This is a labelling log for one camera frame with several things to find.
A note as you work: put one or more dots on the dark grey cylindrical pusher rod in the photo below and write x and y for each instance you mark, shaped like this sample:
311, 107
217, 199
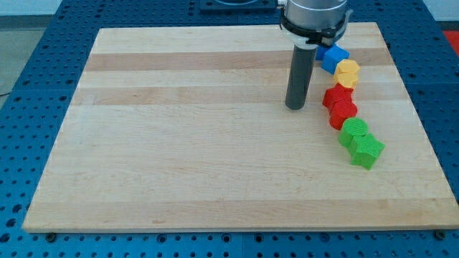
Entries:
299, 78

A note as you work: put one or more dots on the black white tool flange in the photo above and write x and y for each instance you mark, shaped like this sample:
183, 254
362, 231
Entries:
309, 38

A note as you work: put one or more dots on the yellow hexagon block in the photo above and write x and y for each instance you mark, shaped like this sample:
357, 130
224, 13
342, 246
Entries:
347, 66

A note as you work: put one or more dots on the yellow heart block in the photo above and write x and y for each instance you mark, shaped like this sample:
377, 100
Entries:
347, 80

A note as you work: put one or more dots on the blue block behind cube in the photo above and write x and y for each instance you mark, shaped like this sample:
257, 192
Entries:
321, 52

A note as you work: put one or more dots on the red star block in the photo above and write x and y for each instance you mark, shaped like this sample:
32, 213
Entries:
336, 94

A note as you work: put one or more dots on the red cylinder block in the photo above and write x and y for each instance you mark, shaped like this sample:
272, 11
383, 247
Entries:
340, 111

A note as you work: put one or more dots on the green cylinder block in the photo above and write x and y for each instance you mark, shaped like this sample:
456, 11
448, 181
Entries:
351, 128

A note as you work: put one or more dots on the green star block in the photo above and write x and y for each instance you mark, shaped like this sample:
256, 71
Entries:
365, 150

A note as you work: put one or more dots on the light wooden board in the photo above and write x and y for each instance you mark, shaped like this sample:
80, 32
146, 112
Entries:
186, 129

